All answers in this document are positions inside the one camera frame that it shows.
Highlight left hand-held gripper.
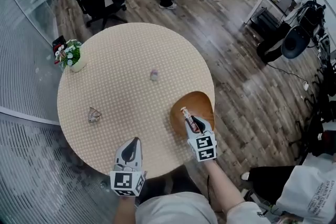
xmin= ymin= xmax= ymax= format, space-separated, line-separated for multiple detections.
xmin=109 ymin=137 xmax=147 ymax=197

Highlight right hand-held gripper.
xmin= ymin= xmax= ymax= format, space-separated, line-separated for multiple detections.
xmin=185 ymin=115 xmax=218 ymax=163

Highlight red snack bar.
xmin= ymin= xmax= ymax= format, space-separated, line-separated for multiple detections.
xmin=180 ymin=106 xmax=200 ymax=133

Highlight brown wooden bowl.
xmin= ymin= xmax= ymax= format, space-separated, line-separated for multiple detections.
xmin=170 ymin=91 xmax=215 ymax=138

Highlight clear wrapper candy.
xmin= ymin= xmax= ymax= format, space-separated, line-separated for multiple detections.
xmin=87 ymin=106 xmax=102 ymax=124

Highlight person's right forearm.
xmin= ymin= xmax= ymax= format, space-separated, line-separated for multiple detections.
xmin=203 ymin=158 xmax=250 ymax=216

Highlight person's left forearm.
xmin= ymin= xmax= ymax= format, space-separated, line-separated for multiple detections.
xmin=115 ymin=195 xmax=137 ymax=224

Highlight round table with cloth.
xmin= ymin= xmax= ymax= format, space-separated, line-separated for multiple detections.
xmin=57 ymin=22 xmax=215 ymax=179

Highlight person's beige sweatshirt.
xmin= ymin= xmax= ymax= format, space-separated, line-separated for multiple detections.
xmin=135 ymin=192 xmax=271 ymax=224

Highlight potted flowers in white pot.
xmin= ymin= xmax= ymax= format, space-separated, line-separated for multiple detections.
xmin=54 ymin=39 xmax=87 ymax=73

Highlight black metal shelf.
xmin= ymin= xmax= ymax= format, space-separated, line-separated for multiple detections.
xmin=250 ymin=7 xmax=280 ymax=35

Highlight black and red box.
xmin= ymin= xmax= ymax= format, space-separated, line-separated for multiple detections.
xmin=51 ymin=35 xmax=67 ymax=54

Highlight white table with dark top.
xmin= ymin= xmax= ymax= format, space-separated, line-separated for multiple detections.
xmin=243 ymin=0 xmax=299 ymax=27

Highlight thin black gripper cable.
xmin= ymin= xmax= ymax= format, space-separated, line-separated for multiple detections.
xmin=206 ymin=175 xmax=220 ymax=213

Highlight black floor cable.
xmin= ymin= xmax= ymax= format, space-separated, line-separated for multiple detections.
xmin=265 ymin=61 xmax=307 ymax=84

